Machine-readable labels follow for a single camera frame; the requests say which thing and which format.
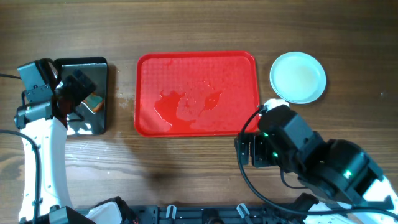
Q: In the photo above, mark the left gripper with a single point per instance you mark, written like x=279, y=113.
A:
x=76, y=88

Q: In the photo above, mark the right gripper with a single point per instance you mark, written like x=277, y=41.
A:
x=244, y=149

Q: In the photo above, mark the green orange sponge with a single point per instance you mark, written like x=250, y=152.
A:
x=94, y=102

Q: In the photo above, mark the light blue plate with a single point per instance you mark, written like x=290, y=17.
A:
x=298, y=78

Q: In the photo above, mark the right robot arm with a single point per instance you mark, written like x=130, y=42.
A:
x=337, y=169

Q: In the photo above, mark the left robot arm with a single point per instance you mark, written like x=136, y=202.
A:
x=53, y=90

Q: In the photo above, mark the black metal tray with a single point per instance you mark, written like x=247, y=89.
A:
x=83, y=121

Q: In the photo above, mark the red plastic tray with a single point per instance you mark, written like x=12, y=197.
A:
x=182, y=94

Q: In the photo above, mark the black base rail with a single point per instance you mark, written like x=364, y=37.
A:
x=218, y=214

